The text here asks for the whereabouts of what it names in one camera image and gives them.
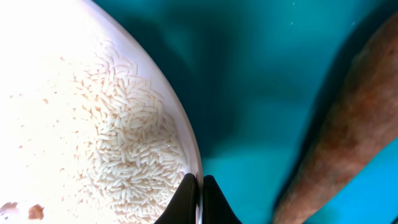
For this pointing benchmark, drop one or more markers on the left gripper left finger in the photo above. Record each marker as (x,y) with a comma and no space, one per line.
(183,205)

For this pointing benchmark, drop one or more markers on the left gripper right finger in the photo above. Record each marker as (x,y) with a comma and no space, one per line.
(216,209)

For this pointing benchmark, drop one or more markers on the pile of white rice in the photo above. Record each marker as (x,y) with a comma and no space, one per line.
(127,155)

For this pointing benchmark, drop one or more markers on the large pink plate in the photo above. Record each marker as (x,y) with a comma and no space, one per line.
(38,41)

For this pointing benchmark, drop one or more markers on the teal plastic serving tray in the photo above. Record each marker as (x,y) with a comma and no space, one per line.
(255,78)

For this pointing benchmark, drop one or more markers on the brown carrot-shaped food piece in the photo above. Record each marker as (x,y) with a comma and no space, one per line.
(360,123)

